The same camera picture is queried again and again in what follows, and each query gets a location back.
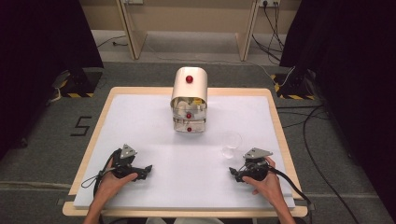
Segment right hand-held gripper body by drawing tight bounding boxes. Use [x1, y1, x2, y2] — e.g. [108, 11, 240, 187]
[242, 147, 275, 182]

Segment black curtain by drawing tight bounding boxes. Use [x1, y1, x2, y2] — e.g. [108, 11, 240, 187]
[0, 0, 105, 161]
[278, 0, 396, 220]

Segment black cable bundle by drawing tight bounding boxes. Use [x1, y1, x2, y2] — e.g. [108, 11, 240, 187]
[251, 4, 286, 63]

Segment person's light clothing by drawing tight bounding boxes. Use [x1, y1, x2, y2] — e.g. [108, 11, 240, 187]
[145, 217, 226, 224]

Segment long black floor cable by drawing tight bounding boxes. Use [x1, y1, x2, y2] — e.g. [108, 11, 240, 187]
[302, 105, 361, 224]

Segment black stand base striped tape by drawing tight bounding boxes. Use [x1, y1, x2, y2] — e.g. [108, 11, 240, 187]
[50, 69, 104, 99]
[270, 72, 316, 101]

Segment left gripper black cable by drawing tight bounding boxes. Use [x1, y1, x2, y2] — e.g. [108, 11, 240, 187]
[80, 148, 123, 198]

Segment thin black floor cable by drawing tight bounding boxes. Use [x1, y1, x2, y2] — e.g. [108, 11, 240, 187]
[95, 35, 129, 49]

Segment black floor cables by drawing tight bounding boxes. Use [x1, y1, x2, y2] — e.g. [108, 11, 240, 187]
[276, 105, 332, 129]

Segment person's left hand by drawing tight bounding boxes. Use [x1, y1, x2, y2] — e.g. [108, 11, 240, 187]
[97, 169, 139, 201]

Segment person's right hand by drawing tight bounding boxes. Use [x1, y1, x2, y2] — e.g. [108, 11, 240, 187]
[242, 156, 285, 205]

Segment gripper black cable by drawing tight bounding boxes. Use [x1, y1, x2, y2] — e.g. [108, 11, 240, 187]
[266, 165, 313, 213]
[80, 148, 123, 198]

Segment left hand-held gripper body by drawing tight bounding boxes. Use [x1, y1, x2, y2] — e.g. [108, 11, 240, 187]
[110, 143, 140, 180]

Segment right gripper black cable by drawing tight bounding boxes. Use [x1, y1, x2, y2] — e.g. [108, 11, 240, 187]
[266, 165, 313, 213]

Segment clear plastic cup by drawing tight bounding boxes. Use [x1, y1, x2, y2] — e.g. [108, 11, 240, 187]
[220, 132, 244, 160]

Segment light wooden desk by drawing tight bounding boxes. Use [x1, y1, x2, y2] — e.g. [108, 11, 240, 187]
[115, 0, 261, 63]

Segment white table mat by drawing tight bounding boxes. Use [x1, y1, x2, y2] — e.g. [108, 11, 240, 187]
[73, 93, 296, 210]

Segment light wooden table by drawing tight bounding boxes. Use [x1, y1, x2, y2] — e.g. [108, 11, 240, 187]
[62, 86, 309, 218]

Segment cream mini drawer cabinet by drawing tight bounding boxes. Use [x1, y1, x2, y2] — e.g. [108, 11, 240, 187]
[169, 66, 209, 134]

